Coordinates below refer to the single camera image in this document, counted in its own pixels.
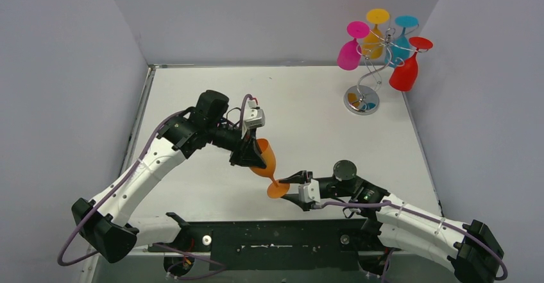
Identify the silver wire glass rack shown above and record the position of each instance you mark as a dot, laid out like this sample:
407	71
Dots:
362	98

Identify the red wine glass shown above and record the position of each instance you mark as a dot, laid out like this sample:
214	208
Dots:
404	76

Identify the blue wine glass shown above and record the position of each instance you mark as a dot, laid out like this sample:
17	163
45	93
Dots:
401	48

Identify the orange wine glass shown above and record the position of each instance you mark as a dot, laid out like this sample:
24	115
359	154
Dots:
275	189

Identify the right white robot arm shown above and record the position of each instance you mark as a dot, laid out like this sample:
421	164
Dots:
469	250

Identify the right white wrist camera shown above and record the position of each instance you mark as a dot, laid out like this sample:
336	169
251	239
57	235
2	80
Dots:
309	192

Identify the pink wine glass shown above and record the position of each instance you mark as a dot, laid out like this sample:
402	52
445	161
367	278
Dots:
350	54

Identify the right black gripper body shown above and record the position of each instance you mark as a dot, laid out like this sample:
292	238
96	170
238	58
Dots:
333	190

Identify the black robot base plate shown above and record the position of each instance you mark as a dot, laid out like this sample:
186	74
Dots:
284	245

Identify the yellow wine glass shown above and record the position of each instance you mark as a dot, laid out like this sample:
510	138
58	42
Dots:
371	46

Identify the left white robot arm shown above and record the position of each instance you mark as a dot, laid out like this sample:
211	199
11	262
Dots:
106	222

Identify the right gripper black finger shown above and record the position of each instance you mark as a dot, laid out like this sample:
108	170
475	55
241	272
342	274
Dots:
295	199
301	177

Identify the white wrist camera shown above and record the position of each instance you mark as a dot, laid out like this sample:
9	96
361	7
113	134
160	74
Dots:
309	192
253	118

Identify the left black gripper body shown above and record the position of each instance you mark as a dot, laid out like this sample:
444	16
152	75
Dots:
244	145

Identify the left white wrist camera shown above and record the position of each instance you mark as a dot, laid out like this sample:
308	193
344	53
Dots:
253	118

